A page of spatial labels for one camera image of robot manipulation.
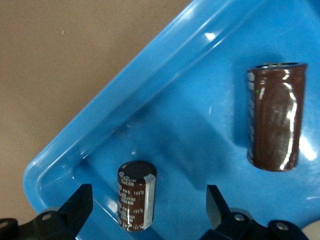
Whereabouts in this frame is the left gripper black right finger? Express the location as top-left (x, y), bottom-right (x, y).
top-left (199, 184), bottom-right (311, 240)

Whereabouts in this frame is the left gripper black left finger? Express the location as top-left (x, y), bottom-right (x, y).
top-left (0, 184), bottom-right (94, 240)

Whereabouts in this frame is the blue plastic tray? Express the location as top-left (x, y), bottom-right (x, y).
top-left (23, 0), bottom-right (320, 240)

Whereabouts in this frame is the short brown printed capacitor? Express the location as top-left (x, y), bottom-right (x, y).
top-left (116, 160), bottom-right (158, 233)

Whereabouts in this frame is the brown table cover sheet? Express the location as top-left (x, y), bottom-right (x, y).
top-left (0, 0), bottom-right (193, 221)

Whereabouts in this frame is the long brown capacitor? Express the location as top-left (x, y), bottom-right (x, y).
top-left (246, 61), bottom-right (308, 173)

